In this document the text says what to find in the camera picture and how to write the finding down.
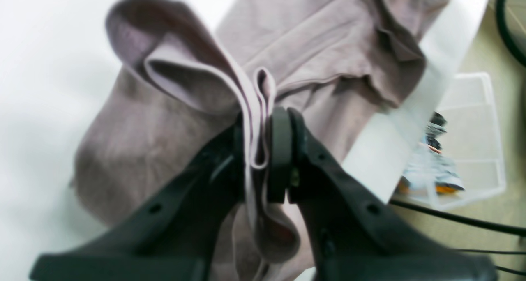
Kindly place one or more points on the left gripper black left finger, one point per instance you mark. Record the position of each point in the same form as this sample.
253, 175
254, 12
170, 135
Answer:
173, 235

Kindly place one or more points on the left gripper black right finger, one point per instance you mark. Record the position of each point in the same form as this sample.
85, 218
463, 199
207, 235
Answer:
353, 235

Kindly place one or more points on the mauve t-shirt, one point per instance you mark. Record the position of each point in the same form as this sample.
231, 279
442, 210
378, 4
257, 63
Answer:
335, 61

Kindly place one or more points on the clear plastic storage bin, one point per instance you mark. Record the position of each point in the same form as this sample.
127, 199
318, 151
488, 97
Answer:
469, 167

